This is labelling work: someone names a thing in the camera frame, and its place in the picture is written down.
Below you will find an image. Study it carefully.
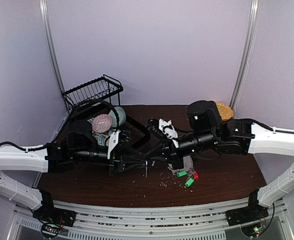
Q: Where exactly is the metal base rail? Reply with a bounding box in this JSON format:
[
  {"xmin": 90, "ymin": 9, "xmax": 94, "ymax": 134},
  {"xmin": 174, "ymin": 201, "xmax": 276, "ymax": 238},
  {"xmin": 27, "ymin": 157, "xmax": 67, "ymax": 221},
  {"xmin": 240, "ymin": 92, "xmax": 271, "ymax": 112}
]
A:
[{"xmin": 6, "ymin": 198, "xmax": 294, "ymax": 240}]

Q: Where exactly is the green key tag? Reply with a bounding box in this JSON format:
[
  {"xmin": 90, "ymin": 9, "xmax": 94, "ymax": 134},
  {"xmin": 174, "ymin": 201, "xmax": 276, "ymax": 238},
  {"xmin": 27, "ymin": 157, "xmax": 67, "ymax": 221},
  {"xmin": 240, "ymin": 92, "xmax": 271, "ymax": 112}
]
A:
[
  {"xmin": 177, "ymin": 171, "xmax": 188, "ymax": 178},
  {"xmin": 185, "ymin": 178, "xmax": 195, "ymax": 188}
]

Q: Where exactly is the black wire dish rack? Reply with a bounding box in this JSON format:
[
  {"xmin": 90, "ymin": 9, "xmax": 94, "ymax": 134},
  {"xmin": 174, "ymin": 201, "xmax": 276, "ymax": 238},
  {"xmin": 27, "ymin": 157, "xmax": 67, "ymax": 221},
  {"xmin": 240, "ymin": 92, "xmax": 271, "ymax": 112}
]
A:
[{"xmin": 61, "ymin": 74, "xmax": 151, "ymax": 150}]

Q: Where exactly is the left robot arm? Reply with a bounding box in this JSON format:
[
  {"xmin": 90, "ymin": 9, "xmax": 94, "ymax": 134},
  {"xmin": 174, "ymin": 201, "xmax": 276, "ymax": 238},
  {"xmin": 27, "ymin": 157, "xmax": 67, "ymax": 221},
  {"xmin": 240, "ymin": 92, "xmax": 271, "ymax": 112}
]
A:
[{"xmin": 0, "ymin": 120, "xmax": 146, "ymax": 222}]

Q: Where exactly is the large metal oval keyring plate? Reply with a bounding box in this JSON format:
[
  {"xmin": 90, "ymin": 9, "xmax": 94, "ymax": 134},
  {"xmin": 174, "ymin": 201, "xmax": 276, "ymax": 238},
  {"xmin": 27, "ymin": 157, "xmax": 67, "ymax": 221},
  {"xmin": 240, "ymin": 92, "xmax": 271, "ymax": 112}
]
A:
[{"xmin": 167, "ymin": 155, "xmax": 195, "ymax": 174}]

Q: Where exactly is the yellow blue patterned bowl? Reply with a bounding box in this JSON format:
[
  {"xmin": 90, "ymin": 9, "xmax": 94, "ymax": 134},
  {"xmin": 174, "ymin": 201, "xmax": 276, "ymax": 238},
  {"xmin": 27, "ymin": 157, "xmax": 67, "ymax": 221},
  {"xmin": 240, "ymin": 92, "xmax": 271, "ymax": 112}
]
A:
[{"xmin": 97, "ymin": 134, "xmax": 110, "ymax": 147}]

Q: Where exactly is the red key tag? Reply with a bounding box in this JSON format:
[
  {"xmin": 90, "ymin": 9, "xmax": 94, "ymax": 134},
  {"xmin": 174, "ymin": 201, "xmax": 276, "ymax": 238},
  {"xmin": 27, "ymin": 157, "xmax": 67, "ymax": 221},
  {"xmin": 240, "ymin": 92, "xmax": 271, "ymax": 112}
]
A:
[{"xmin": 193, "ymin": 172, "xmax": 199, "ymax": 180}]

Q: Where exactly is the yellow dotted plate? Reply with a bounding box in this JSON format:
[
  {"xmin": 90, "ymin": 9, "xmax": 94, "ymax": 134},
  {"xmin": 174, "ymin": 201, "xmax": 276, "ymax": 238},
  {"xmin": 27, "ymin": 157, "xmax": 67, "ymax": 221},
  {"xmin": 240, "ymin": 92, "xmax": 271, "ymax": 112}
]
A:
[{"xmin": 216, "ymin": 102, "xmax": 234, "ymax": 122}]

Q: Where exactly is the right aluminium frame post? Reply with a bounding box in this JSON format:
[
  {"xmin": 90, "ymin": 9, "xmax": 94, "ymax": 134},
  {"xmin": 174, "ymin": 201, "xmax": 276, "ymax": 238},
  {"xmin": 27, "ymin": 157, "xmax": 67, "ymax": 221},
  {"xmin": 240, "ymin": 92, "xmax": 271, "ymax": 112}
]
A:
[{"xmin": 230, "ymin": 0, "xmax": 260, "ymax": 111}]

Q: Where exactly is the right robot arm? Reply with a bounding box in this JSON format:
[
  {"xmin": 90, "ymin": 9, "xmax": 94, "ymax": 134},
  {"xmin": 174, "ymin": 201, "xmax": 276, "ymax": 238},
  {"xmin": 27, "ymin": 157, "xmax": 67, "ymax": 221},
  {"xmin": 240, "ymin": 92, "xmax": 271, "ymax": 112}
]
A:
[{"xmin": 145, "ymin": 100, "xmax": 294, "ymax": 221}]

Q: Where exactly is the pink patterned bowl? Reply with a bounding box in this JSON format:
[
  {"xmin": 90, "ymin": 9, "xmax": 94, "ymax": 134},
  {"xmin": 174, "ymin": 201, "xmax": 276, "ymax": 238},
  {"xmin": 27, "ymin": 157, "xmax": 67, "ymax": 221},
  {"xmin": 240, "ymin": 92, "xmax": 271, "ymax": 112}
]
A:
[{"xmin": 92, "ymin": 114, "xmax": 113, "ymax": 134}]

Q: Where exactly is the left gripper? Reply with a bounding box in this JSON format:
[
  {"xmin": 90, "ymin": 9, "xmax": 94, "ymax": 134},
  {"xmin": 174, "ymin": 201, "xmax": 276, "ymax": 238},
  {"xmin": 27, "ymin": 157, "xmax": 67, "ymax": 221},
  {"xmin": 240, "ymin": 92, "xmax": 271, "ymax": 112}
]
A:
[{"xmin": 72, "ymin": 144, "xmax": 145, "ymax": 177}]

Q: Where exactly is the light green bowl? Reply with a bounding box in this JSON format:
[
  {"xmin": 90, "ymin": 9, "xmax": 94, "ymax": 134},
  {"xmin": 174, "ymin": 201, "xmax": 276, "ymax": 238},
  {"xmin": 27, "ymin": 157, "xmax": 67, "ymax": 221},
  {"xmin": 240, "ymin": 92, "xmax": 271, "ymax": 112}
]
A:
[{"xmin": 108, "ymin": 106, "xmax": 126, "ymax": 128}]

